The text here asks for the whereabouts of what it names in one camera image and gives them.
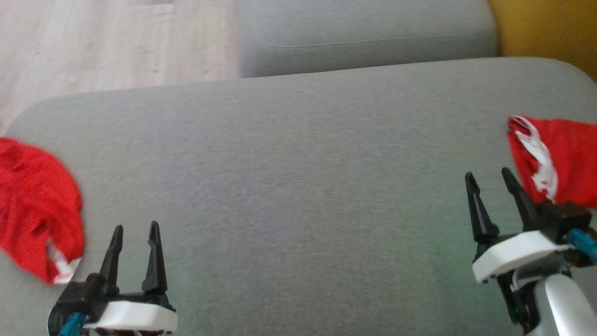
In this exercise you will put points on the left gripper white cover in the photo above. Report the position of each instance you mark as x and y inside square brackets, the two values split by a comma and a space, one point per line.
[135, 315]

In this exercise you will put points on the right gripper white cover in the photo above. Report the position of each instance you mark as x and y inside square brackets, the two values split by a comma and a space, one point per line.
[513, 254]

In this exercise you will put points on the red numbered sports jersey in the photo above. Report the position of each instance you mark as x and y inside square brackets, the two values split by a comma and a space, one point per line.
[573, 154]

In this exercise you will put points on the red shorts white waistband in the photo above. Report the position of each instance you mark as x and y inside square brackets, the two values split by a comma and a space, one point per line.
[37, 200]

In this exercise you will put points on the right robot arm silver white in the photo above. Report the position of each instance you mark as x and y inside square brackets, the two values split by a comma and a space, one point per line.
[564, 305]

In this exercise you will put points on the large grey sofa seat cushion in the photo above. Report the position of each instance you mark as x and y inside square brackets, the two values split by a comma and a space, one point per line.
[298, 186]

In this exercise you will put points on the small grey sofa cushion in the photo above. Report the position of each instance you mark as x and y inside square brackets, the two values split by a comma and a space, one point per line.
[364, 32]

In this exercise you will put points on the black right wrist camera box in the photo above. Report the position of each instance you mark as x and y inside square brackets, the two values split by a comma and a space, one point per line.
[564, 219]

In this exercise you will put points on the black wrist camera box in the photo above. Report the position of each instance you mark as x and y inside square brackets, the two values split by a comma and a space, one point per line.
[564, 219]
[77, 296]

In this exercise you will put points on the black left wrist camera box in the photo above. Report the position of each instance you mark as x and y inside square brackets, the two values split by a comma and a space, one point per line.
[77, 296]

